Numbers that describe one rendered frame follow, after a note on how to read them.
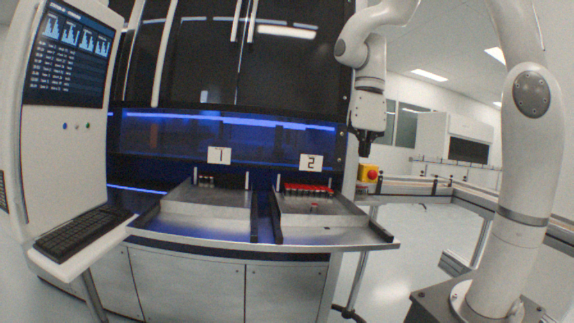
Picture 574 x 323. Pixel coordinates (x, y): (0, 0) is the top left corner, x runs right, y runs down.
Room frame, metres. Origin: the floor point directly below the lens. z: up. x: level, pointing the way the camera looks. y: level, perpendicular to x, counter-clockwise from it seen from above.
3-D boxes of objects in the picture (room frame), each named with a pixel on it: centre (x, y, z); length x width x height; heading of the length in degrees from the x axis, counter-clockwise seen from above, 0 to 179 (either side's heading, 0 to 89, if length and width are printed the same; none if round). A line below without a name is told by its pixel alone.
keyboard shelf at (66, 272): (0.49, 0.59, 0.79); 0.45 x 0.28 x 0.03; 2
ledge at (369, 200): (1.02, -0.34, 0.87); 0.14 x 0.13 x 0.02; 7
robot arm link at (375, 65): (0.63, -0.19, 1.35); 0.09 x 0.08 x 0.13; 119
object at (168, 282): (1.31, 0.80, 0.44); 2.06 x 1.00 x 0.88; 97
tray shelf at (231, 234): (0.74, 0.06, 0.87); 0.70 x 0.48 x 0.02; 97
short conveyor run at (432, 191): (1.16, -0.60, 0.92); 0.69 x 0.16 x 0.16; 97
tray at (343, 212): (0.81, -0.10, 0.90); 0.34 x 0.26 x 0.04; 8
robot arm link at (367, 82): (0.63, -0.20, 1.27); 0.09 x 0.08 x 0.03; 97
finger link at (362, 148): (0.63, -0.18, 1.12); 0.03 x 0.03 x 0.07; 7
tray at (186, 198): (0.79, 0.24, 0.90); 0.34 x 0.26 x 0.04; 7
